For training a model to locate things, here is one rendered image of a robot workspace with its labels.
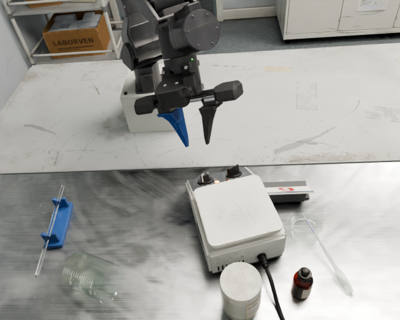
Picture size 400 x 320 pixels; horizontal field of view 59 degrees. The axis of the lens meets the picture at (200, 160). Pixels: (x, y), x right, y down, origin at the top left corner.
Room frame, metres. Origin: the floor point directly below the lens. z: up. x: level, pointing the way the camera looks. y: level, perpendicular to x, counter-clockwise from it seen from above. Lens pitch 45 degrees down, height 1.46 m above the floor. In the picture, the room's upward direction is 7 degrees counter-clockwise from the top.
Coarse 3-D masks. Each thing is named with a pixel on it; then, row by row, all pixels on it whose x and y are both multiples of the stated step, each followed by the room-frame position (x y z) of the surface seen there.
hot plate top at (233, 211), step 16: (256, 176) 0.41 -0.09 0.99; (208, 192) 0.39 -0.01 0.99; (224, 192) 0.38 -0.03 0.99; (240, 192) 0.38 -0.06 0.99; (256, 192) 0.37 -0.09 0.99; (208, 208) 0.35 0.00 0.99; (224, 208) 0.35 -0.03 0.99; (240, 208) 0.35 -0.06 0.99; (256, 208) 0.34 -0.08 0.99; (272, 208) 0.34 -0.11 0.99; (208, 224) 0.32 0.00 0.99; (224, 224) 0.32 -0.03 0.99; (240, 224) 0.32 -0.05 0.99; (256, 224) 0.31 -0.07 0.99; (272, 224) 0.31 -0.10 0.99; (208, 240) 0.29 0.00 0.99; (224, 240) 0.29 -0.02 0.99; (240, 240) 0.29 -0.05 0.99
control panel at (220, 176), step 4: (240, 168) 0.48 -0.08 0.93; (244, 168) 0.48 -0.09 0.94; (220, 172) 0.48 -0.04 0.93; (224, 172) 0.48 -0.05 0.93; (244, 172) 0.46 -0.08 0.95; (248, 172) 0.45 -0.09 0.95; (212, 176) 0.47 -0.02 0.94; (216, 176) 0.47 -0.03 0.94; (220, 176) 0.46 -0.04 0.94; (224, 176) 0.46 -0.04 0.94; (240, 176) 0.44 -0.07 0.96; (244, 176) 0.44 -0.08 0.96; (188, 180) 0.47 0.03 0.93; (192, 180) 0.46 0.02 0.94; (196, 180) 0.46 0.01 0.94; (216, 180) 0.44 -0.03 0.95; (220, 180) 0.44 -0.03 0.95; (224, 180) 0.44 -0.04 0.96; (192, 184) 0.44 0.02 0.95; (196, 184) 0.44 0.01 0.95; (208, 184) 0.43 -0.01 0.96; (192, 188) 0.43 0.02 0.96; (196, 188) 0.42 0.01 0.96
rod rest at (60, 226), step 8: (56, 200) 0.46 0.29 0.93; (64, 200) 0.46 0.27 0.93; (64, 208) 0.45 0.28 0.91; (72, 208) 0.46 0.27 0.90; (56, 216) 0.44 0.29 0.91; (64, 216) 0.44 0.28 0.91; (56, 224) 0.42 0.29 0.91; (64, 224) 0.42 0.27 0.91; (56, 232) 0.40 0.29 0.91; (64, 232) 0.40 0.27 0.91; (56, 240) 0.38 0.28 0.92; (64, 240) 0.38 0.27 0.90; (48, 248) 0.37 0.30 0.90
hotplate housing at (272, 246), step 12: (192, 192) 0.41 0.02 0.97; (192, 204) 0.38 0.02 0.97; (204, 240) 0.31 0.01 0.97; (252, 240) 0.30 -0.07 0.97; (264, 240) 0.30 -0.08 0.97; (276, 240) 0.29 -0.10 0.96; (204, 252) 0.31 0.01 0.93; (216, 252) 0.28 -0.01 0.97; (228, 252) 0.28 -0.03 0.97; (240, 252) 0.28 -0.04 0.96; (252, 252) 0.29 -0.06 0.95; (264, 252) 0.29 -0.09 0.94; (276, 252) 0.29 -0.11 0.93; (216, 264) 0.28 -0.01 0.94; (228, 264) 0.28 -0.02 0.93; (264, 264) 0.27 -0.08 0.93
